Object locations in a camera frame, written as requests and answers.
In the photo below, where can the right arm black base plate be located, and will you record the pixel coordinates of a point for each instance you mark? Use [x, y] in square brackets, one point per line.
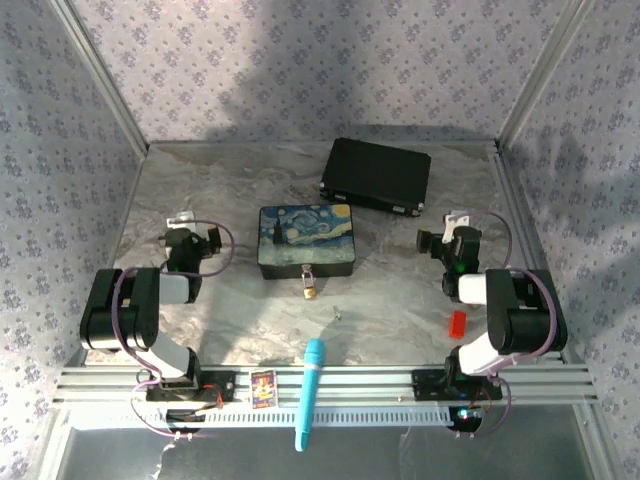
[425, 385]

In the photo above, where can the aluminium front rail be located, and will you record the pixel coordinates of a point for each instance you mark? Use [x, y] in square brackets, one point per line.
[360, 385]

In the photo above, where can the aluminium side rail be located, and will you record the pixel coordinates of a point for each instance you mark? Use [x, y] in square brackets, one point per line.
[525, 220]

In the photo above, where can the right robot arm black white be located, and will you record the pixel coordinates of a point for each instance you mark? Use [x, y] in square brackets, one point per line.
[520, 320]

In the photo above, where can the black hard case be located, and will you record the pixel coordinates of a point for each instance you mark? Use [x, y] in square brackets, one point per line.
[377, 175]

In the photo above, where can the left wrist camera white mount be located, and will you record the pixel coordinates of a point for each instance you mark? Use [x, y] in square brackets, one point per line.
[180, 219]

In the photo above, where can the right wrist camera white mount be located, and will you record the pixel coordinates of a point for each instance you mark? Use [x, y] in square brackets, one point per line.
[455, 223]

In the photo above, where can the small picture card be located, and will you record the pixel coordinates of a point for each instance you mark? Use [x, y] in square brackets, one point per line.
[263, 389]

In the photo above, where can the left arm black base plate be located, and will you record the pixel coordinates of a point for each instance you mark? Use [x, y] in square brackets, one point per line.
[225, 385]

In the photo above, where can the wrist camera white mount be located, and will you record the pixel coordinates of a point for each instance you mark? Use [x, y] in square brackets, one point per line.
[455, 223]
[180, 219]

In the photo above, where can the aluminium frame post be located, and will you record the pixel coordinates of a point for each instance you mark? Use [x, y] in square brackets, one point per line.
[100, 75]
[542, 70]

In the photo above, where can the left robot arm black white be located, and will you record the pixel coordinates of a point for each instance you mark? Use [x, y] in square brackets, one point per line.
[125, 320]

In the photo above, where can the cyan marker pen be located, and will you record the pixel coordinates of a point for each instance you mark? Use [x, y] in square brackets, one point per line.
[310, 390]

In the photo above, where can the starry night painted box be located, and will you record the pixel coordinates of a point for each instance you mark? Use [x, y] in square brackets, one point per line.
[305, 235]

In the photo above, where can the small brass padlock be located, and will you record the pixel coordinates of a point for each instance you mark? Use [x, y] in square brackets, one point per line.
[310, 291]

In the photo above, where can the black controller with LED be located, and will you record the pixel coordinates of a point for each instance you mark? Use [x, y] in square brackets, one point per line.
[465, 417]

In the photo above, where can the red plastic block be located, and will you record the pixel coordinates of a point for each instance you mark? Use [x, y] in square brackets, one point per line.
[457, 325]

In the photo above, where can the small silver key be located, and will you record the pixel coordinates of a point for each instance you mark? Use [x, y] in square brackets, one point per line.
[337, 312]

